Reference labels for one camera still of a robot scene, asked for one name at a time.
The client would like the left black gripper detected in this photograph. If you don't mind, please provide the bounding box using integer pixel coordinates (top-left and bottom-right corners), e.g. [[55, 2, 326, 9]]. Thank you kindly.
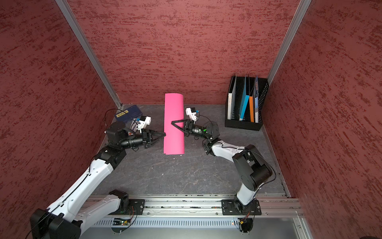
[[120, 128, 166, 149]]

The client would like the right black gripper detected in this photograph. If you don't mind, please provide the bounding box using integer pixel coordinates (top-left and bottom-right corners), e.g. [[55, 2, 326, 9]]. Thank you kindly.
[[172, 119, 210, 140]]

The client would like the pink rectangular paper sheet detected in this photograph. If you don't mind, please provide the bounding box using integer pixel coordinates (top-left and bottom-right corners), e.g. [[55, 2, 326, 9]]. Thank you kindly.
[[164, 93, 185, 155]]

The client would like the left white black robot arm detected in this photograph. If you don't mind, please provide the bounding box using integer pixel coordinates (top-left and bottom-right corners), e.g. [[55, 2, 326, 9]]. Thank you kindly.
[[28, 121, 166, 239]]

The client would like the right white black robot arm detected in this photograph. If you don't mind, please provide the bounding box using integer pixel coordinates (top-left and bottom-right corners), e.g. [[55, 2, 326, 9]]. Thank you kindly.
[[171, 119, 274, 208]]

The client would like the dark blue box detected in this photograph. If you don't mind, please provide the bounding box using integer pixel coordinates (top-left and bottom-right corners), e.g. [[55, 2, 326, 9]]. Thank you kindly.
[[114, 105, 142, 123]]

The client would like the white book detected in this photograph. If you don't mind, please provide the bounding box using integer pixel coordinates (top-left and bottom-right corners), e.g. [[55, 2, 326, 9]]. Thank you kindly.
[[227, 74, 237, 120]]

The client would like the teal folder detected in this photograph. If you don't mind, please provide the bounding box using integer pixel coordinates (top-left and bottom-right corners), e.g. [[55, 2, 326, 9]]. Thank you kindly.
[[239, 75, 250, 121]]

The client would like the orange book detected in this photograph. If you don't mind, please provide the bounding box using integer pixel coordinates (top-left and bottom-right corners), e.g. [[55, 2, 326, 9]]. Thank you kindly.
[[249, 96, 255, 122]]

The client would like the blue magazine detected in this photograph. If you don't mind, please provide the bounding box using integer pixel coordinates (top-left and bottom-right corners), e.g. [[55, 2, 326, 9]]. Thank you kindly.
[[254, 76, 259, 123]]

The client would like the black mesh file organizer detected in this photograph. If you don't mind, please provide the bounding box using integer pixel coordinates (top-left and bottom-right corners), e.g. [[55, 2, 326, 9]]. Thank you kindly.
[[225, 76, 269, 131]]

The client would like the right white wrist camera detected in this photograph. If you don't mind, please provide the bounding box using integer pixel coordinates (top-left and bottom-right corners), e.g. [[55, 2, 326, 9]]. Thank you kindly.
[[185, 107, 199, 122]]

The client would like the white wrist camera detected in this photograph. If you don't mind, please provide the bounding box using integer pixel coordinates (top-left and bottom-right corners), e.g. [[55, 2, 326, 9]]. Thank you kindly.
[[136, 116, 151, 133], [185, 107, 199, 122]]

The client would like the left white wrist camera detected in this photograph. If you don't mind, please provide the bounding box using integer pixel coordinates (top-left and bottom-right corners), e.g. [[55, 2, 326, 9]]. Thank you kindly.
[[136, 116, 151, 133]]

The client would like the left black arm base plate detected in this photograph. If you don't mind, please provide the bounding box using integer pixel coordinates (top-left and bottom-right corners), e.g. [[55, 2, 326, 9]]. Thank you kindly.
[[111, 199, 145, 216]]

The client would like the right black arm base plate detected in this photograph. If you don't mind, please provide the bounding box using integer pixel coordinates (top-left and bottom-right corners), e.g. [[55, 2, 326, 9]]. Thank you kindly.
[[221, 199, 262, 216]]

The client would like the left controller board with wires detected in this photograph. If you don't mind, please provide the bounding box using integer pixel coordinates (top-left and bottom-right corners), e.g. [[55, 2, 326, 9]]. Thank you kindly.
[[111, 206, 137, 234]]

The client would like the controller board with wires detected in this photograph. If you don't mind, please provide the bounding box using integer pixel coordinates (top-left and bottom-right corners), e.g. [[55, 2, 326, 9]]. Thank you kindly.
[[111, 206, 137, 234], [238, 213, 254, 234]]

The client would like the aluminium rail frame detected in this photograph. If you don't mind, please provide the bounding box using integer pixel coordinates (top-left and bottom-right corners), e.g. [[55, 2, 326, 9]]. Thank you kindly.
[[80, 195, 312, 239]]

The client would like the right controller board with wires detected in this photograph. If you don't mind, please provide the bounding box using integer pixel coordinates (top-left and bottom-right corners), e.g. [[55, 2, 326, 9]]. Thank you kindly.
[[238, 213, 254, 234]]

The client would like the left aluminium corner post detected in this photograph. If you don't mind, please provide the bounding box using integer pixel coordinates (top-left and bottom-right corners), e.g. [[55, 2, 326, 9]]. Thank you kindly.
[[55, 0, 123, 109]]

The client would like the aluminium corner post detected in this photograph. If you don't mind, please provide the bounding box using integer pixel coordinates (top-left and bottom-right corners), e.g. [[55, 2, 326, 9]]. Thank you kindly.
[[268, 0, 311, 85], [55, 0, 123, 109]]

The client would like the right aluminium corner post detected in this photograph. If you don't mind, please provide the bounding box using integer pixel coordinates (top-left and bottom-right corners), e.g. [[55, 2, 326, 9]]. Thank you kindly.
[[268, 0, 311, 85]]

